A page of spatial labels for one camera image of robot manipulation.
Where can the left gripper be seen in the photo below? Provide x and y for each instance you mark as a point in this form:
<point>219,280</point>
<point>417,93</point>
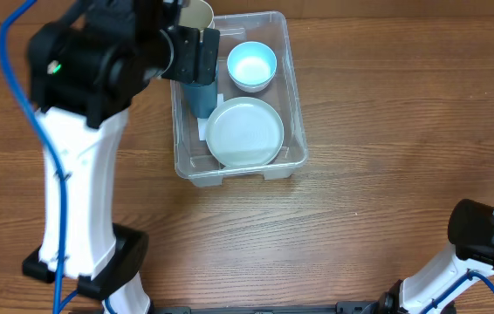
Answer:
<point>190,65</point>

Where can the dark blue cup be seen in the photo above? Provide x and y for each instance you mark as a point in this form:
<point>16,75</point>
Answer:
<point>201,99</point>

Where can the cream cup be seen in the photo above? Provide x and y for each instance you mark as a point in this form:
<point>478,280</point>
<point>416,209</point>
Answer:
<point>198,14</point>

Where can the light blue bowl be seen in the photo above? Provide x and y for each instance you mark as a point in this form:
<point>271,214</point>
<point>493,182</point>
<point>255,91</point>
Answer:
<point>252,62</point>

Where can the grey plate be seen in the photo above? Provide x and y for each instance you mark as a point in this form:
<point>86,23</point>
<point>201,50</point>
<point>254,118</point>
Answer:
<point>244,132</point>

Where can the grey bowl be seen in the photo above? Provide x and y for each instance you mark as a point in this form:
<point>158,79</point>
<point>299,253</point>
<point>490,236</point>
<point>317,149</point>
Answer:
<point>251,88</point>

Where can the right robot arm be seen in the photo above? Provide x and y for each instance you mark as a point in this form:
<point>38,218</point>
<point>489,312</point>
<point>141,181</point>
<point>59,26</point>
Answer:
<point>466,259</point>

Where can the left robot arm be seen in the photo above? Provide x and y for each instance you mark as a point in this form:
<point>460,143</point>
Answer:
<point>85,69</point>

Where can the white label in bin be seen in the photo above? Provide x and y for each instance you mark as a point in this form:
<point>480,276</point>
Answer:
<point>202,123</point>

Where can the clear plastic storage bin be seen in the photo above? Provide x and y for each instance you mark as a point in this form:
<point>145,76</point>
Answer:
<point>193,159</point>

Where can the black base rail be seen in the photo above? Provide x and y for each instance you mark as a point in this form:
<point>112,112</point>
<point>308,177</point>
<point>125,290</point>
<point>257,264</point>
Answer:
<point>344,307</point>

